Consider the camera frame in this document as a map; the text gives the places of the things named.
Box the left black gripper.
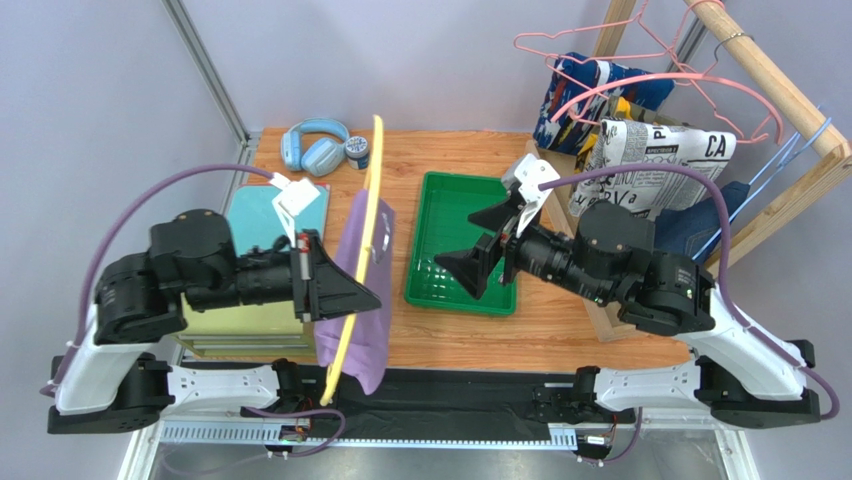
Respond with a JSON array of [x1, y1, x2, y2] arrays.
[[187, 229, 384, 323]]

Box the purple trousers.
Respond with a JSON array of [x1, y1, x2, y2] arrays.
[[312, 188, 397, 397]]

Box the yellow clothes hanger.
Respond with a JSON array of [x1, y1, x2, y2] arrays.
[[320, 114, 384, 406]]

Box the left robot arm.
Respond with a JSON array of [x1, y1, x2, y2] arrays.
[[47, 209, 381, 435]]

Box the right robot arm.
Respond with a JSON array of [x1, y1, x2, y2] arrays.
[[435, 201, 821, 429]]

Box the thick pink hanger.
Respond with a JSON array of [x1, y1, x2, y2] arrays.
[[550, 72, 784, 145]]

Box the green plastic tray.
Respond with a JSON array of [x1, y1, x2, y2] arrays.
[[404, 172, 517, 316]]

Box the olive green box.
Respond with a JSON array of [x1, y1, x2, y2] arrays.
[[172, 302, 316, 358]]

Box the wooden clothes rack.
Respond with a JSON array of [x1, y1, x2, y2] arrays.
[[523, 0, 852, 343]]

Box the small blue white jar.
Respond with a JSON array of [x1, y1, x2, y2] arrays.
[[344, 136, 370, 170]]

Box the light blue headphones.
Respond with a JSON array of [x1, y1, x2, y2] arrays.
[[280, 118, 350, 177]]

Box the newspaper print garment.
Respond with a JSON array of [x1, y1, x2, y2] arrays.
[[568, 119, 737, 219]]

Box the blue white patterned garment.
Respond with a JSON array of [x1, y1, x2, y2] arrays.
[[532, 51, 676, 157]]

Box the yellow camouflage garment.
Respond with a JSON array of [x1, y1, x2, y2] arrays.
[[574, 96, 689, 174]]

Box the dark blue denim garment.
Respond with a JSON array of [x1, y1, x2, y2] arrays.
[[654, 198, 721, 264]]

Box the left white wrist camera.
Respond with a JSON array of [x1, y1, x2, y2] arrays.
[[269, 173, 329, 241]]

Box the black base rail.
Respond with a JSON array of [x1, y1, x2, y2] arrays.
[[174, 359, 640, 443]]

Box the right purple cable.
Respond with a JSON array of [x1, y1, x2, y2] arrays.
[[539, 163, 841, 421]]

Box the thin pink wire hanger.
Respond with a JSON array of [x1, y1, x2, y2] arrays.
[[513, 1, 725, 87]]

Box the blue wire hanger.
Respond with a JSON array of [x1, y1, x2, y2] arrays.
[[726, 117, 832, 225]]

